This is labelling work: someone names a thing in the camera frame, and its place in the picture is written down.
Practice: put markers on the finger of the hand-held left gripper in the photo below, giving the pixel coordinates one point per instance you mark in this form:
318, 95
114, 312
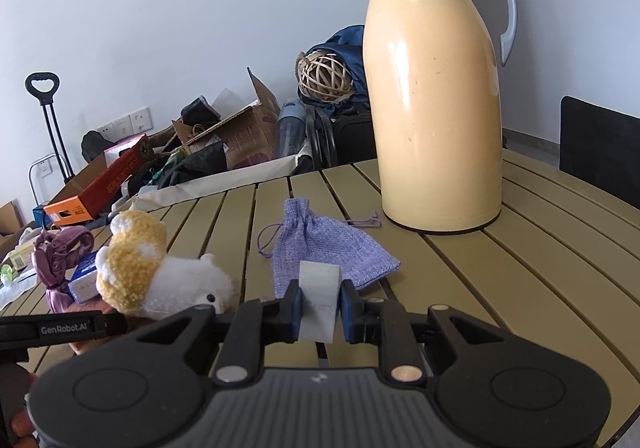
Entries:
115, 324

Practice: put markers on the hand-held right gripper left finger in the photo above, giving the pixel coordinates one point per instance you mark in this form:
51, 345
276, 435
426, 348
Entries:
297, 313

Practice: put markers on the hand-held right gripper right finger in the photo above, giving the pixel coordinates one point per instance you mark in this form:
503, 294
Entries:
346, 313

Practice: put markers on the white foam block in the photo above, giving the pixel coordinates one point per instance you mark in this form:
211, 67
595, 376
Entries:
320, 298

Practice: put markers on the yellow white plush toy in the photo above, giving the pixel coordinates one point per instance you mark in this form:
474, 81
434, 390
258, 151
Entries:
135, 253

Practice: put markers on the purple satin cloth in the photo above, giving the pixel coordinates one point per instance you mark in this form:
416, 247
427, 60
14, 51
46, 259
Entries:
55, 253

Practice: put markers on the person's left hand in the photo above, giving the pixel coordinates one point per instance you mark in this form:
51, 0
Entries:
22, 423

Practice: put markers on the small blue white box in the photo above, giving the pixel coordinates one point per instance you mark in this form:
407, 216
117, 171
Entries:
85, 278

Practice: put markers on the purple burlap pouch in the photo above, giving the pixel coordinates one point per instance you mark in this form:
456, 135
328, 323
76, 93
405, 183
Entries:
320, 238

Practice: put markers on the orange box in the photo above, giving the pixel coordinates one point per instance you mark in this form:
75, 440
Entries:
67, 212

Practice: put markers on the red cardboard box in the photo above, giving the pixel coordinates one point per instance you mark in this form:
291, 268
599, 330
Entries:
115, 175

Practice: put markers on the tan folding table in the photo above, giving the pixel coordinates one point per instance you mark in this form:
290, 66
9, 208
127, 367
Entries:
500, 288

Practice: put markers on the black suitcase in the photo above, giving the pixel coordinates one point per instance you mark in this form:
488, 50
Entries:
355, 137

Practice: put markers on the dark cloth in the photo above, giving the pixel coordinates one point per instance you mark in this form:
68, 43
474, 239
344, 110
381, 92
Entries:
200, 165

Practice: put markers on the black fabric bag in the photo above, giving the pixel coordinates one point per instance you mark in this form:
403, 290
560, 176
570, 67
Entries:
95, 145

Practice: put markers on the grey water bottle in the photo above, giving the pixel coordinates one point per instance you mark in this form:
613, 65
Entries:
291, 127

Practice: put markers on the open printed cardboard box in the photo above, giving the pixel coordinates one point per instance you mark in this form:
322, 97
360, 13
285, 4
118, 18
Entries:
250, 132

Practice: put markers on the small black pouch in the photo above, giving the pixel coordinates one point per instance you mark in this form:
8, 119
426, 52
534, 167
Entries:
200, 111

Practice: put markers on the yellow thermos jug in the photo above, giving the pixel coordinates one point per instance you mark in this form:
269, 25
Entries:
430, 102

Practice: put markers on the rattan ball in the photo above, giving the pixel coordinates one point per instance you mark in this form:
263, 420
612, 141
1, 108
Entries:
325, 77

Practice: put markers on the blue fabric bag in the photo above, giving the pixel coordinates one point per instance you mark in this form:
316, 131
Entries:
350, 47

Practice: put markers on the black folding chair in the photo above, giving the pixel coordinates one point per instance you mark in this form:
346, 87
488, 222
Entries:
600, 152

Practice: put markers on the white wall socket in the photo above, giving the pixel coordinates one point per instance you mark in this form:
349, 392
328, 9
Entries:
140, 120
122, 126
106, 132

